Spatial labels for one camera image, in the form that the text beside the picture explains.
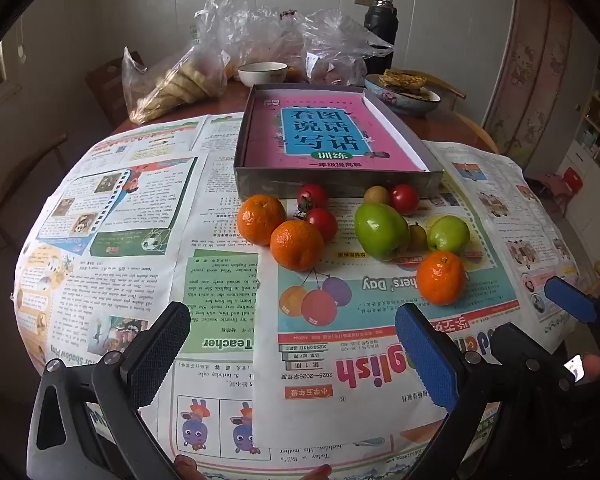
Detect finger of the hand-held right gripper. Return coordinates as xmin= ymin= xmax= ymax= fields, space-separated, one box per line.
xmin=490 ymin=324 xmax=573 ymax=396
xmin=544 ymin=276 xmax=600 ymax=325

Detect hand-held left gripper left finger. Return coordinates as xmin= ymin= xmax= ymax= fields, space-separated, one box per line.
xmin=27 ymin=301 xmax=192 ymax=480

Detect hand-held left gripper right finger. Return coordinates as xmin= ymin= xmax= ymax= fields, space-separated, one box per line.
xmin=394 ymin=302 xmax=556 ymax=480

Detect orange mandarin with green stem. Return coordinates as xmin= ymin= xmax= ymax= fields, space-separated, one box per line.
xmin=416 ymin=250 xmax=467 ymax=307

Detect brown longan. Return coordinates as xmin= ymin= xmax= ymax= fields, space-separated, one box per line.
xmin=407 ymin=224 xmax=429 ymax=253
xmin=364 ymin=185 xmax=392 ymax=207

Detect small green jujube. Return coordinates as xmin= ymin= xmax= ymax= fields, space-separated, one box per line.
xmin=426 ymin=215 xmax=471 ymax=254

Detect large green jujube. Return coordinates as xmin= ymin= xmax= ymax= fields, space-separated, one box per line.
xmin=354 ymin=202 xmax=412 ymax=262

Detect red tomato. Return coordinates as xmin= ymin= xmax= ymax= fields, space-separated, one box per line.
xmin=306 ymin=208 xmax=339 ymax=243
xmin=297 ymin=184 xmax=329 ymax=211
xmin=390 ymin=184 xmax=421 ymax=217

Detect grey cardboard box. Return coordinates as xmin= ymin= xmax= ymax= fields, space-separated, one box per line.
xmin=232 ymin=84 xmax=445 ymax=201

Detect person's left hand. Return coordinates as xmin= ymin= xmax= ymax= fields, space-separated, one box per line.
xmin=172 ymin=454 xmax=333 ymax=480

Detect newspaper sheet with balloons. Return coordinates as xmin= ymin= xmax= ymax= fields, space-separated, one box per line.
xmin=252 ymin=195 xmax=526 ymax=448

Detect newspaper sheet with film strip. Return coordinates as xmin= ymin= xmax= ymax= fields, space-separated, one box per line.
xmin=12 ymin=112 xmax=261 ymax=480

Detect small pink stool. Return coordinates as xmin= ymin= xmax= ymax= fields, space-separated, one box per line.
xmin=536 ymin=172 xmax=561 ymax=198

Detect small red chair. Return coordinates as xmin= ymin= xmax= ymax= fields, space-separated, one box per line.
xmin=557 ymin=167 xmax=584 ymax=206

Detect newspaper sheet with yellow border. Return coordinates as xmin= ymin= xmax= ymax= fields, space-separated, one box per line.
xmin=427 ymin=141 xmax=581 ymax=341

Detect white shelf cabinet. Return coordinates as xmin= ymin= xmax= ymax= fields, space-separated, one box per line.
xmin=560 ymin=55 xmax=600 ymax=241

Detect pink book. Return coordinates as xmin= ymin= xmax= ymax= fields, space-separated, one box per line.
xmin=245 ymin=91 xmax=428 ymax=172

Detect pink cartoon cat wardrobe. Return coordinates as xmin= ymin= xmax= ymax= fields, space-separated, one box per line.
xmin=482 ymin=0 xmax=600 ymax=161

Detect blue floral bowl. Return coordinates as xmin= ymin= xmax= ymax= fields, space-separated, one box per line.
xmin=364 ymin=74 xmax=442 ymax=117

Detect dark wooden chair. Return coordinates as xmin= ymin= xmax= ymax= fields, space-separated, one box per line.
xmin=85 ymin=51 xmax=148 ymax=128

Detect bread loaves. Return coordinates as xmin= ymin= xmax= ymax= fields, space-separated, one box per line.
xmin=130 ymin=62 xmax=226 ymax=123

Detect fried pancakes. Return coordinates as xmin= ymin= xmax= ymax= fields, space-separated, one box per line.
xmin=378 ymin=69 xmax=431 ymax=101

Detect clear plastic bag with bread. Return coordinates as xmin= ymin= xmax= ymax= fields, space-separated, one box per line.
xmin=121 ymin=46 xmax=231 ymax=126

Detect white ceramic bowl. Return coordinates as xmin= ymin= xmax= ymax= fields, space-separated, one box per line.
xmin=237 ymin=61 xmax=288 ymax=88

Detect clear plastic bag red fruit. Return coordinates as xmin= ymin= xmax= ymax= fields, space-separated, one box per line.
xmin=300 ymin=7 xmax=396 ymax=86

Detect black thermos bottle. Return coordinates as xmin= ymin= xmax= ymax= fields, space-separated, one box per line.
xmin=363 ymin=0 xmax=400 ymax=78

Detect crumpled clear plastic bag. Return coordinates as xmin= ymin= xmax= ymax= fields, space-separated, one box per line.
xmin=195 ymin=0 xmax=311 ymax=81

